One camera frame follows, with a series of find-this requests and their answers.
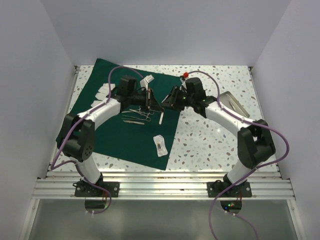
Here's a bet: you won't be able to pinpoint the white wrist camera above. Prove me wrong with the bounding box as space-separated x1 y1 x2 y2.
140 74 154 90
180 72 189 83

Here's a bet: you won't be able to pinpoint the small white paper packet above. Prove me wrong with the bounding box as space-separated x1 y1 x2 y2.
158 111 164 125

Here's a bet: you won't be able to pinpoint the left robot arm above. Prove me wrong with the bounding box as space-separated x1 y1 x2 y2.
57 75 163 197

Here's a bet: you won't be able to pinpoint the metal instrument tray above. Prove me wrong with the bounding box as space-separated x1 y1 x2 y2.
219 91 250 118

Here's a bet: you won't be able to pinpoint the aluminium mounting rail frame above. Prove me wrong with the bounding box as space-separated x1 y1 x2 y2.
18 65 306 240

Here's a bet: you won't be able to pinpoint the thin steel tweezers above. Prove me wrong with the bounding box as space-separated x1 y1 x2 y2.
122 115 140 120

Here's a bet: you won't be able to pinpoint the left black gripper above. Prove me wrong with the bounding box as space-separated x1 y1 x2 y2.
128 87 164 112

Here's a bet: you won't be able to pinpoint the clear plastic blister pack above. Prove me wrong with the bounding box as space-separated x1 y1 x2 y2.
153 135 168 157

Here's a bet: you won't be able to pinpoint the green surgical cloth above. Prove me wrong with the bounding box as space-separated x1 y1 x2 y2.
70 58 181 170

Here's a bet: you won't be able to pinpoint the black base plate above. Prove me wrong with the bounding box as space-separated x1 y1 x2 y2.
206 180 253 198
72 181 120 198

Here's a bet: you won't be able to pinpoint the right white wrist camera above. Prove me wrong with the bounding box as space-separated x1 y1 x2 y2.
180 72 189 83

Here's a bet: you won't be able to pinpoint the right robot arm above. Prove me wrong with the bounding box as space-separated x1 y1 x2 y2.
161 77 276 197

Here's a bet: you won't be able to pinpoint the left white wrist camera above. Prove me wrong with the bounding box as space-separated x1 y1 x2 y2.
140 74 154 90

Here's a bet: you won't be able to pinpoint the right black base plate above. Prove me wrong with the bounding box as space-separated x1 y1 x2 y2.
206 180 253 198

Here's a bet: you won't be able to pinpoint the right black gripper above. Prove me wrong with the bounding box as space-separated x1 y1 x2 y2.
161 85 195 112

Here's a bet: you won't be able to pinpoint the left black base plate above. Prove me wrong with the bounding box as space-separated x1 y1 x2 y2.
72 181 120 198

